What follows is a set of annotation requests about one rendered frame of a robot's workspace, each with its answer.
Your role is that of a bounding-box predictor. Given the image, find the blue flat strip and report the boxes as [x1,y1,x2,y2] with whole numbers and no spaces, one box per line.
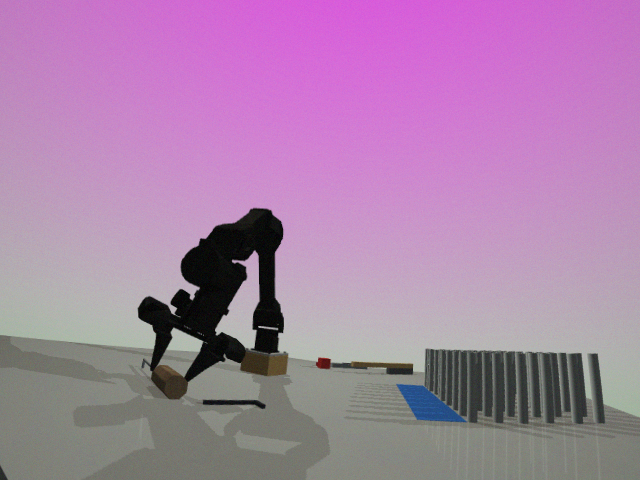
[396,384,466,422]

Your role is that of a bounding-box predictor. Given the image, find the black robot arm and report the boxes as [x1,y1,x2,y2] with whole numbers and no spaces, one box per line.
[171,208,284,353]

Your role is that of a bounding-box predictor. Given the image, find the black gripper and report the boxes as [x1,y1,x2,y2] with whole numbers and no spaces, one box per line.
[138,288,246,382]

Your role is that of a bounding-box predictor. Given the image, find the wooden-handled tool with grey metal shaft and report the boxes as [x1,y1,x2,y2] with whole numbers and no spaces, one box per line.
[141,358,188,400]

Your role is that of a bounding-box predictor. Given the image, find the small red block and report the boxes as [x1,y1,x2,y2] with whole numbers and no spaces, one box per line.
[317,357,331,369]

